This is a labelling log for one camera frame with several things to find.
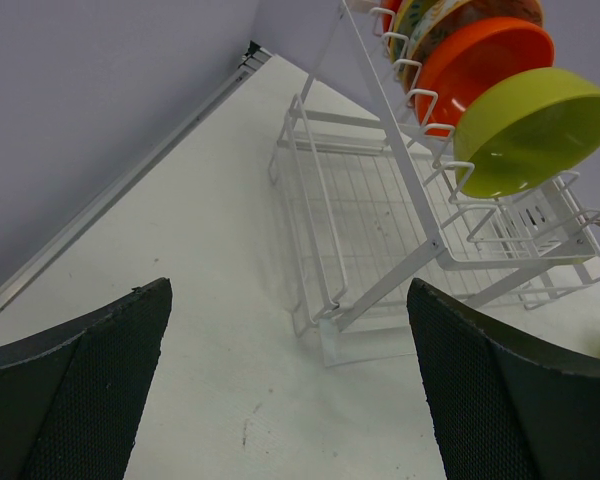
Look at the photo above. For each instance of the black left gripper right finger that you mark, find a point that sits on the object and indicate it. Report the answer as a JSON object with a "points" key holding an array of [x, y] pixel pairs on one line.
{"points": [[504, 404]]}

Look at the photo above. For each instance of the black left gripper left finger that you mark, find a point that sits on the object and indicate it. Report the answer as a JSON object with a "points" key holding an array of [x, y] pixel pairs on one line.
{"points": [[72, 396]]}

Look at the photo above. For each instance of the orange bowl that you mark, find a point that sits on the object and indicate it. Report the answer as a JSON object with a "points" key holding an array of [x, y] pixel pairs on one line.
{"points": [[474, 59], [392, 5]]}

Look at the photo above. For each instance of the grey cutlery holder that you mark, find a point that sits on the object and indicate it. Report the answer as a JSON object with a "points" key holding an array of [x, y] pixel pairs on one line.
{"points": [[549, 221]]}

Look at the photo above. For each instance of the patterned beige bowl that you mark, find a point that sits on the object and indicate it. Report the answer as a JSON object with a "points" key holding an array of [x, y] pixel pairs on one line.
{"points": [[460, 13]]}

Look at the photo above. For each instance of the white wire dish rack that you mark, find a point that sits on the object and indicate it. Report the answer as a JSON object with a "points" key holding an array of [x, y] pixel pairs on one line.
{"points": [[372, 202]]}

